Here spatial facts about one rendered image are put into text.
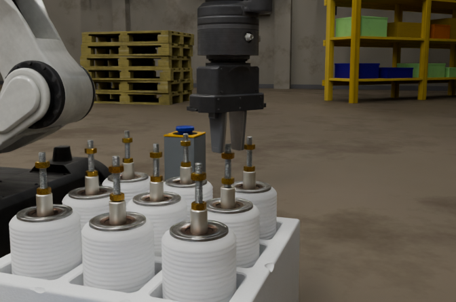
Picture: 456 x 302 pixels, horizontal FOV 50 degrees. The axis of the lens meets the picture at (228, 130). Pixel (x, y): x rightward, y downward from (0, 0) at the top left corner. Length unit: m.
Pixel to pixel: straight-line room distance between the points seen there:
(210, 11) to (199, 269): 0.34
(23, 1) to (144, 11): 9.29
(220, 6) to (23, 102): 0.53
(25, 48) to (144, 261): 0.60
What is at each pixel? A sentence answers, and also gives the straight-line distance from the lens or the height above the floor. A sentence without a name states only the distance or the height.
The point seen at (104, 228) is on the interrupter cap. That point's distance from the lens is 0.66.
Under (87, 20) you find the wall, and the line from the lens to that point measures 11.13.
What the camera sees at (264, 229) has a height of 0.19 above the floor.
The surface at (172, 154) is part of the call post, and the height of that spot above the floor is 0.27.
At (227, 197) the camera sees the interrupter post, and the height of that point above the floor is 0.27.
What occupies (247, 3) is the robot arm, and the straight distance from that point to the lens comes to 0.69.
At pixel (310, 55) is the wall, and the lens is 9.48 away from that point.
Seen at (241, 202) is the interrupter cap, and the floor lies 0.25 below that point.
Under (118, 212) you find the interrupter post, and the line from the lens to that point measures 0.68.
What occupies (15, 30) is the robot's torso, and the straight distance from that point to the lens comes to 1.14.
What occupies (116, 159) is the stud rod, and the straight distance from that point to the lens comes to 0.67.
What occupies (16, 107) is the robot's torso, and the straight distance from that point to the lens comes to 1.08.
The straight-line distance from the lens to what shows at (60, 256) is 0.73.
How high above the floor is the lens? 0.46
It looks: 8 degrees down
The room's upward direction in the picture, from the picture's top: straight up
